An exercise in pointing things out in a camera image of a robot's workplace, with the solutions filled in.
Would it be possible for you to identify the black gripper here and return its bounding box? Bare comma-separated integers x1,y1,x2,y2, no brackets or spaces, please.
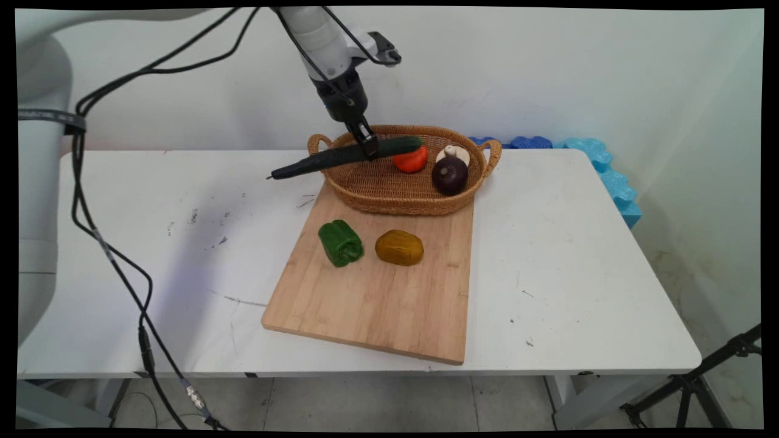
313,66,380,161

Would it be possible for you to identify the long dark green cucumber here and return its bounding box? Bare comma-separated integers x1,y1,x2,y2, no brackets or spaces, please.
267,136,424,181

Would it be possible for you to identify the woven wicker basket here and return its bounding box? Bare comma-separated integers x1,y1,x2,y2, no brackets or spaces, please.
307,125,503,217

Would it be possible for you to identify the small orange pumpkin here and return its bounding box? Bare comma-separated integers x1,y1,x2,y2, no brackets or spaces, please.
393,146,429,174

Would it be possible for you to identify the white mushroom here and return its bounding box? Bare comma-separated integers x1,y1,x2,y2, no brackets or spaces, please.
436,145,471,167

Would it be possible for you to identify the dark purple onion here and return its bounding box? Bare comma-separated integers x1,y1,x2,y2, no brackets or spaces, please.
431,156,470,196

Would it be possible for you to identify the green bell pepper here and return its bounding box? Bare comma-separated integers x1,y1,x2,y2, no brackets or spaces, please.
318,220,365,268

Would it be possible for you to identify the brown potato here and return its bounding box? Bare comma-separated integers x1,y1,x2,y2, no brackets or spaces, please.
375,229,425,266

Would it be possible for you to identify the bamboo cutting board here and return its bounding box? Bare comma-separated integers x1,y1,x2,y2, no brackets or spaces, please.
261,180,475,366

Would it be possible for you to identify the light blue foam mat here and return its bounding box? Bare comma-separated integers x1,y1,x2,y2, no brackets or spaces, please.
554,138,643,230

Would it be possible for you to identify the white table leg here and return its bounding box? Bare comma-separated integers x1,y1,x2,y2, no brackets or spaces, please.
543,374,670,430
91,377,132,422

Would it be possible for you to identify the black tripod stand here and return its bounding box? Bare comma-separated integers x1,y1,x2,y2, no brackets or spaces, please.
619,324,763,429

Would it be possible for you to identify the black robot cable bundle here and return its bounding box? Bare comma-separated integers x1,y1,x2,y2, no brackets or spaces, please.
69,7,264,431

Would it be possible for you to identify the grey strap on arm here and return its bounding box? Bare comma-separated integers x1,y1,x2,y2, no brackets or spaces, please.
18,108,87,136

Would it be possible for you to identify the thin floor cable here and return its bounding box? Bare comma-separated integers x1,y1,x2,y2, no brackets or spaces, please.
108,391,160,428

